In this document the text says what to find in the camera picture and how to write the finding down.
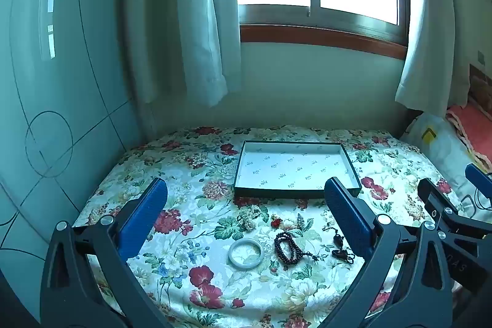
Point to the green shallow box tray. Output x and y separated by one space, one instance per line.
292 166

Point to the brown headboard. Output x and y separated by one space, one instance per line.
480 82

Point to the wall socket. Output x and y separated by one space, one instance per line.
480 57

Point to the white jade bangle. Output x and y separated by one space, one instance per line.
231 253

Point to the pink blanket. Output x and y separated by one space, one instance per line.
472 120

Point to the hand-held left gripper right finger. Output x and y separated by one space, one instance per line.
348 220

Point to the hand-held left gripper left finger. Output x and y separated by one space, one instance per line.
142 220

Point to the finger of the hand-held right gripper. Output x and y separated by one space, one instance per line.
457 212
480 180

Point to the wooden window sill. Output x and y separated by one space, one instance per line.
319 38

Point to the white bag with yellow mark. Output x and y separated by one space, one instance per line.
442 151

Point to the floral bedspread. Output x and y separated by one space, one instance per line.
200 174

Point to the red knot charm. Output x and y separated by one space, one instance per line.
275 223

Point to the white wardrobe with circle lines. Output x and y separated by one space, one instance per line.
69 82

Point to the white curtain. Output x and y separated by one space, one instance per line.
430 43
184 24

